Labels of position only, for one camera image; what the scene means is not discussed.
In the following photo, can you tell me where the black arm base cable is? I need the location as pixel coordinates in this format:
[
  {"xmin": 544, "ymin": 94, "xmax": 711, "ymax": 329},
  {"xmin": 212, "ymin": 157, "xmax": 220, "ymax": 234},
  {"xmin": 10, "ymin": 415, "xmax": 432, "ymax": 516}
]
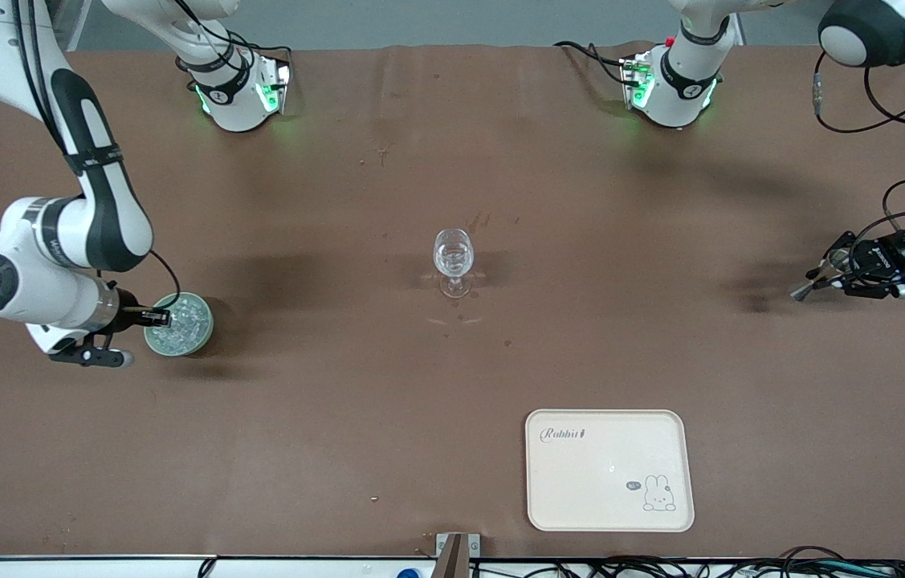
[
  {"xmin": 179, "ymin": 0, "xmax": 294, "ymax": 77},
  {"xmin": 554, "ymin": 40, "xmax": 631, "ymax": 88}
]

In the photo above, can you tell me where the black left arm wrist cable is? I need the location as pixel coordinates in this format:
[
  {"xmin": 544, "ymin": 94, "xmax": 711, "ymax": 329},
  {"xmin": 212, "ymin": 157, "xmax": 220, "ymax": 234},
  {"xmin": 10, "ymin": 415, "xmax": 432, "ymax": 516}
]
[{"xmin": 812, "ymin": 48, "xmax": 905, "ymax": 242}]

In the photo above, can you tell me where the green round bowl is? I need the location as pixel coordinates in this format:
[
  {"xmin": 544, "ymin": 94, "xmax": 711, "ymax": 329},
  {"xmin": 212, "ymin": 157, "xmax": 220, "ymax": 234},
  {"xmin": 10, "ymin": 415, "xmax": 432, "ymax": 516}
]
[{"xmin": 143, "ymin": 291, "xmax": 214, "ymax": 358}]

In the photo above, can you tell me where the cream rabbit print tray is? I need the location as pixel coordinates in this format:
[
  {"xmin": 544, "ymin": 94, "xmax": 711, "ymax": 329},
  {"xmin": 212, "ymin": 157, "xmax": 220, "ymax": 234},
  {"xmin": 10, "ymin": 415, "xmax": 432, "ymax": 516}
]
[{"xmin": 525, "ymin": 409, "xmax": 695, "ymax": 533}]

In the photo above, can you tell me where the black left arm base cable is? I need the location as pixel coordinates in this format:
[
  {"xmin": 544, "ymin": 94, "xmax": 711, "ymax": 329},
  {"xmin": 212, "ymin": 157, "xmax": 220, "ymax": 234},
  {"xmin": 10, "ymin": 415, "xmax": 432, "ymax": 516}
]
[{"xmin": 554, "ymin": 40, "xmax": 631, "ymax": 88}]

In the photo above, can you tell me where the pile of clear ice cubes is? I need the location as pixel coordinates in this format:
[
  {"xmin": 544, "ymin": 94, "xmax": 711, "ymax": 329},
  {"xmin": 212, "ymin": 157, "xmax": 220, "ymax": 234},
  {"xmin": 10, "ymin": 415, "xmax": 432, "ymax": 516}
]
[{"xmin": 155, "ymin": 295, "xmax": 208, "ymax": 354}]

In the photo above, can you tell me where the tangled black cable bundle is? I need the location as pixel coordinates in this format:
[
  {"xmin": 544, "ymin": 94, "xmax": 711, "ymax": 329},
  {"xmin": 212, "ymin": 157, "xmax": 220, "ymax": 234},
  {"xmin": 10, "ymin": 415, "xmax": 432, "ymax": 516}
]
[{"xmin": 472, "ymin": 546, "xmax": 905, "ymax": 578}]

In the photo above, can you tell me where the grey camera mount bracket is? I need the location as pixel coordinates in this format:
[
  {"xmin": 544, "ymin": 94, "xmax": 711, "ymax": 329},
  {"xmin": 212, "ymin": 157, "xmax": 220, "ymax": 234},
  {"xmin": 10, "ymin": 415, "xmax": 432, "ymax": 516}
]
[{"xmin": 435, "ymin": 532, "xmax": 482, "ymax": 578}]

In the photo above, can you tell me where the clear stemmed wine glass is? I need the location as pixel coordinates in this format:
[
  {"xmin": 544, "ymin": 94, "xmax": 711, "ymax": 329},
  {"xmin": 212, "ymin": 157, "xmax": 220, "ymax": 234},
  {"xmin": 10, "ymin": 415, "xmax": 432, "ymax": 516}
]
[{"xmin": 432, "ymin": 228, "xmax": 475, "ymax": 299}]

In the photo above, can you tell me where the brown table cover sheet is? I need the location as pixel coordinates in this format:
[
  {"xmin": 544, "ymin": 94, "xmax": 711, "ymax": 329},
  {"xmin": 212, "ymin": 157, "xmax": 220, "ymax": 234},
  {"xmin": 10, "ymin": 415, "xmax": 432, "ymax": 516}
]
[{"xmin": 0, "ymin": 42, "xmax": 905, "ymax": 560}]

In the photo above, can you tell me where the black right arm base cable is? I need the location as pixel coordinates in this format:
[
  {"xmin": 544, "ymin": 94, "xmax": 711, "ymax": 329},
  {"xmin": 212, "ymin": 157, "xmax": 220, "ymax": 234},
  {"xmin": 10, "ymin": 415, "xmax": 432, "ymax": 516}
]
[{"xmin": 179, "ymin": 0, "xmax": 294, "ymax": 77}]

